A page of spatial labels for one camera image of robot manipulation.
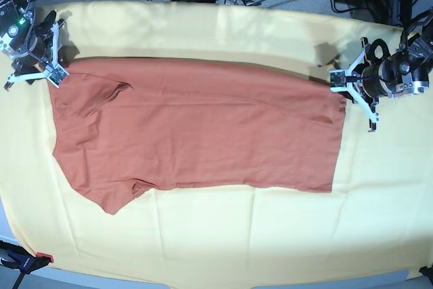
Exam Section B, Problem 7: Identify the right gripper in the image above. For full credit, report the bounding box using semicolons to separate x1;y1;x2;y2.
12;30;64;85

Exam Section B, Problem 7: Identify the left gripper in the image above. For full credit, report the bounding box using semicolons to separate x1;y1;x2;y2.
355;63;386;103

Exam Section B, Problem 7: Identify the terracotta orange T-shirt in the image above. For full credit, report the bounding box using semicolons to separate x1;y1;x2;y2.
49;58;346;215

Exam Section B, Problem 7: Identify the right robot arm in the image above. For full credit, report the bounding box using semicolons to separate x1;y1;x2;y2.
1;0;69;90

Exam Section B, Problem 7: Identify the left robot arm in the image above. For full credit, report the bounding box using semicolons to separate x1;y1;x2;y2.
348;8;432;98

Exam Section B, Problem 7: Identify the pale yellow table cloth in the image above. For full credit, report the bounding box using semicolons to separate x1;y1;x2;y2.
1;1;432;288

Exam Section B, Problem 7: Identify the black clamp right corner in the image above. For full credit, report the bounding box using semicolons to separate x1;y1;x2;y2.
419;266;433;285

